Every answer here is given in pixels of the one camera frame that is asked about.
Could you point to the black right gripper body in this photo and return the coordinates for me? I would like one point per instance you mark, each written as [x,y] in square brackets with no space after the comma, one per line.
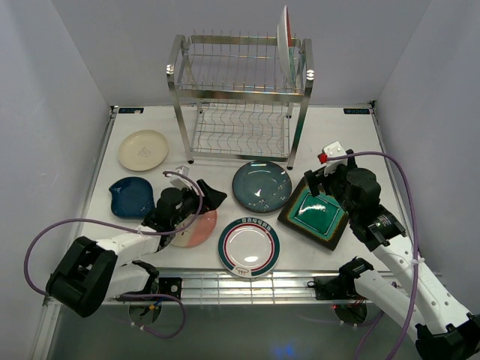
[335,181]

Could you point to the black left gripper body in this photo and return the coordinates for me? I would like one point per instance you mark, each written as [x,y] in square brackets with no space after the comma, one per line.
[191,203]

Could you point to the green square plate dark rim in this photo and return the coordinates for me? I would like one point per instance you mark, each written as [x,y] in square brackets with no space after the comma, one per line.
[319,218]

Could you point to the dark teal floral plate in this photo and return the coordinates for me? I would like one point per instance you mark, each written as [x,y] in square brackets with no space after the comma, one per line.
[261,186]

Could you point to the red and teal floral plate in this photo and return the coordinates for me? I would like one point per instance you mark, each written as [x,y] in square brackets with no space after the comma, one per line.
[285,47]

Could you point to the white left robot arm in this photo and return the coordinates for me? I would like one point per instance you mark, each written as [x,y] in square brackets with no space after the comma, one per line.
[94,270]

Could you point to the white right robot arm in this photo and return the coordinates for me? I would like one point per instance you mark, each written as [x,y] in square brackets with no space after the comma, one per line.
[437,323]

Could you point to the dark blue leaf-shaped dish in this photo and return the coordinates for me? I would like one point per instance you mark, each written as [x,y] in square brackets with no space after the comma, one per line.
[131,198]

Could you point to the two-tier steel dish rack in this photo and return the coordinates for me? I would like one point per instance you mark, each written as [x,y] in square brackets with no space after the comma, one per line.
[231,100]

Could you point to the cream and pink plate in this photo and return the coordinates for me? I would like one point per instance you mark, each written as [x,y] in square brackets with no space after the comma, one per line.
[198,232]

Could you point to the white plate green red rim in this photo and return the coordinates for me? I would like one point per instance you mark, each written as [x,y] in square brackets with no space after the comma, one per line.
[249,247]

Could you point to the cream round plate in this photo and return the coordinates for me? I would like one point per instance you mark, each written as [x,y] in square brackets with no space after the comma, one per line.
[143,150]

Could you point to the right corner table label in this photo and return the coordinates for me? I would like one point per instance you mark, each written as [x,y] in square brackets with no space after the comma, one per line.
[356,111]

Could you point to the corner table label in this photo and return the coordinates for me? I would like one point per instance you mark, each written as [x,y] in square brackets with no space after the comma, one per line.
[131,110]
[356,111]

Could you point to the left corner table label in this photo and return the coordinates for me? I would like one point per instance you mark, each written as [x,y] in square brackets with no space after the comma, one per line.
[131,110]

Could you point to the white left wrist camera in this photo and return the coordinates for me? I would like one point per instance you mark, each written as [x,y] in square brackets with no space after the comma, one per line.
[178,181]

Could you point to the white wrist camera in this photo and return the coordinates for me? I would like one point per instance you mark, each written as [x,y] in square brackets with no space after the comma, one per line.
[330,156]
[178,181]

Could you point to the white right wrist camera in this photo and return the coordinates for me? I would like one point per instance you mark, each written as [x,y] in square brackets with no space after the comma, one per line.
[330,156]

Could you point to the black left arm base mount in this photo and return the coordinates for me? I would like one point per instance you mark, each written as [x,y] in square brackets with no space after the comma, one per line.
[171,286]

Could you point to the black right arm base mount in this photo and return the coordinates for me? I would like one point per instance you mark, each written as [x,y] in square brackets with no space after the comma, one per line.
[331,288]

